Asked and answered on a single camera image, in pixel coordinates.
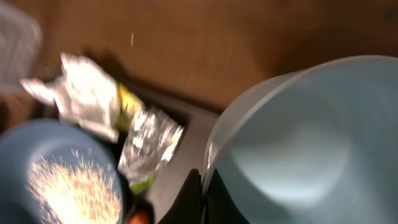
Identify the dark blue plate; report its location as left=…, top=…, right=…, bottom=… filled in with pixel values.
left=1, top=119, right=124, bottom=224

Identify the pile of white rice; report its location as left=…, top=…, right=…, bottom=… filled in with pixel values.
left=27, top=149, right=122, bottom=224

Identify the orange carrot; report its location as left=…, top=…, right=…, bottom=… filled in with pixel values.
left=128, top=210, right=150, bottom=224

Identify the light blue small bowl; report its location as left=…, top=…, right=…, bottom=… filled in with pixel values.
left=202, top=55, right=397, bottom=223

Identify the clear plastic bin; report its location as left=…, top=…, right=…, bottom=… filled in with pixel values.
left=1, top=1, right=42, bottom=94

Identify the white crumpled paper napkin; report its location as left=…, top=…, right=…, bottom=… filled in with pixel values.
left=20, top=52, right=120, bottom=142

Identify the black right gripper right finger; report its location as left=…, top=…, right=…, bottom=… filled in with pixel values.
left=205, top=169, right=249, bottom=224

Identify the silver foil snack wrapper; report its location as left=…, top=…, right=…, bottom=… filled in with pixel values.
left=116, top=84, right=184, bottom=195

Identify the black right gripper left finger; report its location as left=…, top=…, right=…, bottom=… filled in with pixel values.
left=158, top=169, right=201, bottom=224

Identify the brown serving tray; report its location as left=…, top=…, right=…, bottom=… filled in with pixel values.
left=40, top=65, right=220, bottom=224

